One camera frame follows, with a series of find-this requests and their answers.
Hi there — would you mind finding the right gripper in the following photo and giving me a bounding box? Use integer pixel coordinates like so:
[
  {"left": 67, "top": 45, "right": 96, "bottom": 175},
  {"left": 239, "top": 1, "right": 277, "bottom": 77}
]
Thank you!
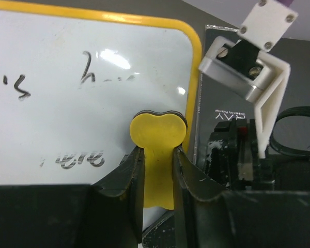
[{"left": 205, "top": 118, "right": 275, "bottom": 191}]

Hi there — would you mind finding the black flat box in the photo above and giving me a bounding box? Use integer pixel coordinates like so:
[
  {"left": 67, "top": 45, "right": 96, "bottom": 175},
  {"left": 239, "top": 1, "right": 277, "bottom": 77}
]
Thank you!
[{"left": 142, "top": 24, "right": 310, "bottom": 248}]

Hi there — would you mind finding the yellow bone-shaped eraser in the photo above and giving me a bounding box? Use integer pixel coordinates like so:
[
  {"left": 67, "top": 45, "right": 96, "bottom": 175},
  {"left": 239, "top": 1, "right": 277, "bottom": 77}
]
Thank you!
[{"left": 130, "top": 111, "right": 188, "bottom": 210}]

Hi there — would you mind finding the yellow-framed whiteboard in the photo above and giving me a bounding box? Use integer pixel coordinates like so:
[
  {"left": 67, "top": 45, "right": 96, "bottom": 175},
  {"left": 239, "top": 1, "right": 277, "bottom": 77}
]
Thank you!
[{"left": 0, "top": 0, "right": 203, "bottom": 187}]

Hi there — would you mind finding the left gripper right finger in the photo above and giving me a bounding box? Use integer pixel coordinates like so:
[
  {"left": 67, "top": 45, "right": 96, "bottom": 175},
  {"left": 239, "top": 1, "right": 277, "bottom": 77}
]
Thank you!
[{"left": 173, "top": 147, "right": 310, "bottom": 247}]

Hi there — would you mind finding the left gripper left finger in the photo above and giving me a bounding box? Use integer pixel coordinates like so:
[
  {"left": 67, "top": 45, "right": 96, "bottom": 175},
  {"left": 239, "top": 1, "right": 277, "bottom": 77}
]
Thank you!
[{"left": 0, "top": 147, "right": 145, "bottom": 247}]

